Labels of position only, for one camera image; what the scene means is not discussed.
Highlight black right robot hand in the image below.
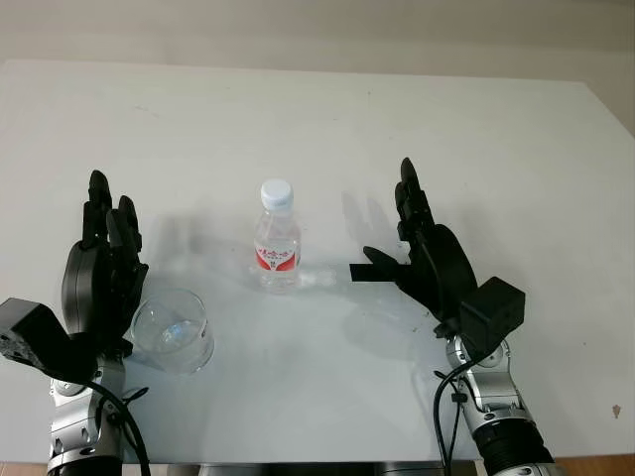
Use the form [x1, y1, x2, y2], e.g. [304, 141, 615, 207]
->
[363, 157, 480, 327]

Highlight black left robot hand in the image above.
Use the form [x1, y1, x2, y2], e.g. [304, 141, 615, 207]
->
[60, 170, 150, 358]

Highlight clear plastic water bottle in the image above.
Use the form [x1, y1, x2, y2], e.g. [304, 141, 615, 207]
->
[252, 178, 304, 296]

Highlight clear glass beaker cup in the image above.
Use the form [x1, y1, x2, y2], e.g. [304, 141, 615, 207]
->
[131, 290, 215, 374]

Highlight black tape strip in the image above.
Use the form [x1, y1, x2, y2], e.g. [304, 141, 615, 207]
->
[349, 263, 399, 284]

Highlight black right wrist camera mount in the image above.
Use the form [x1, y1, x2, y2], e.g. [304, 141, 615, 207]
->
[458, 276, 526, 354]

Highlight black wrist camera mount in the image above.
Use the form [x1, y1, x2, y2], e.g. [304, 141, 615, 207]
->
[0, 297, 99, 383]
[458, 276, 526, 354]

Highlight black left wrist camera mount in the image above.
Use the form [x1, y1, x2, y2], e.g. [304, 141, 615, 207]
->
[0, 297, 99, 383]

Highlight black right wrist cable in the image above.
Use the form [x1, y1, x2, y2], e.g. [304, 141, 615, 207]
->
[433, 341, 497, 476]

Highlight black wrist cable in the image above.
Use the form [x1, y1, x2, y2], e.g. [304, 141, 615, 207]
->
[86, 379, 152, 476]
[433, 341, 497, 476]

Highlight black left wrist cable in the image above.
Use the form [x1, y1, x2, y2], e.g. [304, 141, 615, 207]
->
[86, 379, 152, 476]

